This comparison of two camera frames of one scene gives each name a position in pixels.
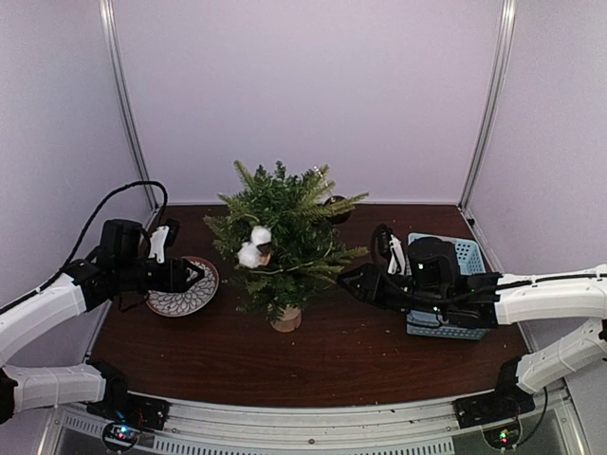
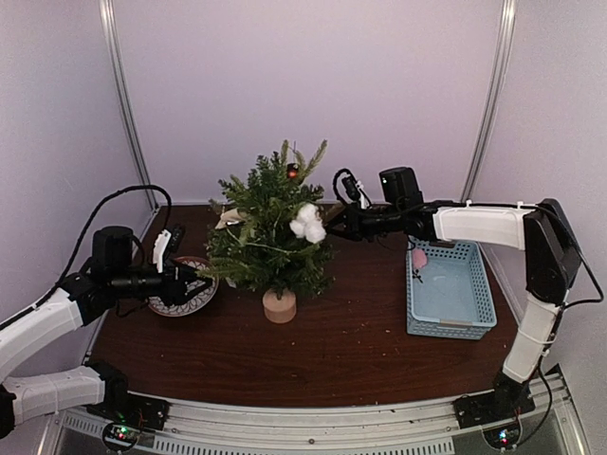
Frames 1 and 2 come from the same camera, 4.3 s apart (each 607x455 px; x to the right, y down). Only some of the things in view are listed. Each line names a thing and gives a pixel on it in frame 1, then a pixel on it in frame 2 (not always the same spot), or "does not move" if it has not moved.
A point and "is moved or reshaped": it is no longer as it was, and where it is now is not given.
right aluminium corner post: (487, 132) does not move
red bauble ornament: (338, 217) -> (292, 171)
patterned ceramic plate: (184, 303) does not move
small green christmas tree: (279, 231) is moved or reshaped
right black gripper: (370, 291) -> (355, 225)
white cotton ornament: (258, 252) -> (307, 225)
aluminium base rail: (419, 428) does not move
